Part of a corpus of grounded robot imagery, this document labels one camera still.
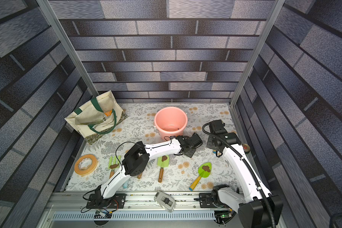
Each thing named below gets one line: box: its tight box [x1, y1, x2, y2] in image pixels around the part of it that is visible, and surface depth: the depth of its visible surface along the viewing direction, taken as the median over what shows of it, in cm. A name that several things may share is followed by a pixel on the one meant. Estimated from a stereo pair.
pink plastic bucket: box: [153, 106, 189, 141], surface depth 93 cm
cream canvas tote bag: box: [64, 89, 128, 145], surface depth 96 cm
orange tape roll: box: [74, 153, 99, 177], surface depth 85 cm
